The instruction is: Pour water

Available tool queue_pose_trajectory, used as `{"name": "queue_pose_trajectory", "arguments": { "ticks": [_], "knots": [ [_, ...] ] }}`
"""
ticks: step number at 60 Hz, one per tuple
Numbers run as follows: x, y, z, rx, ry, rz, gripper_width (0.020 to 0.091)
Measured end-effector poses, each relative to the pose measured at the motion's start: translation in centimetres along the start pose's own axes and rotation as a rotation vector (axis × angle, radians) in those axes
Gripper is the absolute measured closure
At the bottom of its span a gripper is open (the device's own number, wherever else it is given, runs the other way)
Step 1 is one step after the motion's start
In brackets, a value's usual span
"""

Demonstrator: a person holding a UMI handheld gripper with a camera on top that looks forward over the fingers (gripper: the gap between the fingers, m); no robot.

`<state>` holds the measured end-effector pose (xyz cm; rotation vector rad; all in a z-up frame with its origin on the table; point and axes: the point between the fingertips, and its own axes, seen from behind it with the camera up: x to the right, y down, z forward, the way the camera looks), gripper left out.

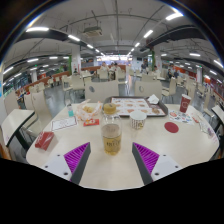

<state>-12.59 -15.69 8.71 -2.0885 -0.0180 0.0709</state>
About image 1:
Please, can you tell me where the white patterned paper cup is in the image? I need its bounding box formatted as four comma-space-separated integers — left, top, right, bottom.
129, 110, 148, 131

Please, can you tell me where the white paper napkin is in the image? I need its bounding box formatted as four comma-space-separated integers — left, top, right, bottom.
147, 94, 160, 105

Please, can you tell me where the flat round red coaster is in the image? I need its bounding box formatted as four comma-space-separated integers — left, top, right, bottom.
163, 121, 180, 134

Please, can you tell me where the tall red paper cup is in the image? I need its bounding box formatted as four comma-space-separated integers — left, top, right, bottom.
179, 93, 193, 114

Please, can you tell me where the ceiling air conditioner unit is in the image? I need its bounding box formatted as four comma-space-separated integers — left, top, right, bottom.
82, 25, 104, 38

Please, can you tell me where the cream side table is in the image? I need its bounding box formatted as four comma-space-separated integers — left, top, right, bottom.
0, 108, 36, 148
210, 104, 224, 133

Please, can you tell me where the brown tray with paper liner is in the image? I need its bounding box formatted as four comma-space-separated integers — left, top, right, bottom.
103, 95, 169, 118

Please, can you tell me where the colourful printed leaflet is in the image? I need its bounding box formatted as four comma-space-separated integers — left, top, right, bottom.
168, 109, 195, 126

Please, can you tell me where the cream chair with round hole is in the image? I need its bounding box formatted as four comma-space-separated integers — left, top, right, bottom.
134, 79, 163, 100
84, 79, 120, 104

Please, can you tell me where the white paper card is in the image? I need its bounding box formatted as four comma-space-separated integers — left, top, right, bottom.
50, 115, 79, 132

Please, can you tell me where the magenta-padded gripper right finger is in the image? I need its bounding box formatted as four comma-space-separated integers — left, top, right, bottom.
131, 142, 184, 186

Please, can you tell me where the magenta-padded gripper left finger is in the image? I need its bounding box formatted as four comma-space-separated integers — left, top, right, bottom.
40, 142, 92, 186

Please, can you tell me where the crumpled food wrapper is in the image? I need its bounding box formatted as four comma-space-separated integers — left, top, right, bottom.
75, 99, 104, 122

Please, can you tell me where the clear tea bottle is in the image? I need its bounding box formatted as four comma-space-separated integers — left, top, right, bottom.
100, 102, 123, 156

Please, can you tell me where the small clear sanitizer bottle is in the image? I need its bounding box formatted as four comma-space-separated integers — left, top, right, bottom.
66, 103, 75, 118

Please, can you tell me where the cream chairs group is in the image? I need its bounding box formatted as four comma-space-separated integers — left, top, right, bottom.
3, 68, 224, 129

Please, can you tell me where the ceiling lights group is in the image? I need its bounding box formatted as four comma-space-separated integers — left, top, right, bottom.
2, 11, 224, 78

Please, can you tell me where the red sauce packet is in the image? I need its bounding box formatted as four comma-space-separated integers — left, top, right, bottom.
83, 118, 100, 127

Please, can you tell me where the small red box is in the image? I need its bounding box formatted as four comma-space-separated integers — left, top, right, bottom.
34, 131, 55, 151

